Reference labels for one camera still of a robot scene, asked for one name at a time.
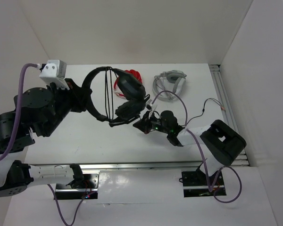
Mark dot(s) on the aluminium rail right side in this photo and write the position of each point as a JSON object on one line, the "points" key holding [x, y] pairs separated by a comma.
{"points": [[242, 159]]}

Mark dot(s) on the aluminium rail front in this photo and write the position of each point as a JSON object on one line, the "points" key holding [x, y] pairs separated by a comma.
{"points": [[140, 165]]}

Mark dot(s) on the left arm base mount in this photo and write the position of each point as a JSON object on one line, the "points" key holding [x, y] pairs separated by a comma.
{"points": [[84, 184]]}

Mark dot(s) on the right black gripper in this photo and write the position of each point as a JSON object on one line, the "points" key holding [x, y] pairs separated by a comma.
{"points": [[143, 125]]}

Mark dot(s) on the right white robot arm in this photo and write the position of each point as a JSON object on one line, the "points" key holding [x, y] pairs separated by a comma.
{"points": [[223, 142]]}

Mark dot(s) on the black headset with microphone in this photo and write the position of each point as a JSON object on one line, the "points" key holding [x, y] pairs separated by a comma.
{"points": [[126, 113]]}

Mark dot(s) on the red folded headphones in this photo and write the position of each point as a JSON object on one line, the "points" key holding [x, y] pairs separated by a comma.
{"points": [[130, 87]]}

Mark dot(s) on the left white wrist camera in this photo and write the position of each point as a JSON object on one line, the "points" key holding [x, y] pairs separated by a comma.
{"points": [[54, 71]]}

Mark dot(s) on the aluminium rail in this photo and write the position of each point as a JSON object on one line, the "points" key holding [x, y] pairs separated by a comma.
{"points": [[242, 159], [140, 165]]}

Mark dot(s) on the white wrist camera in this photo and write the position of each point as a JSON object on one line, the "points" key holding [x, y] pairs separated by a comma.
{"points": [[151, 107], [54, 71]]}

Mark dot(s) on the grey white headphones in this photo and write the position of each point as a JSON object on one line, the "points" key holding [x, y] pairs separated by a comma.
{"points": [[173, 81]]}

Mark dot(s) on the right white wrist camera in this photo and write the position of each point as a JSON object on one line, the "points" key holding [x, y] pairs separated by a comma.
{"points": [[151, 107]]}

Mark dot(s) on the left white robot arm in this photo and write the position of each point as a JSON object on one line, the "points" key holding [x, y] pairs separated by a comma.
{"points": [[40, 111]]}

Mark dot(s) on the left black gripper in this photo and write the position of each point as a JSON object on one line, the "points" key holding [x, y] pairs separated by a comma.
{"points": [[79, 95]]}

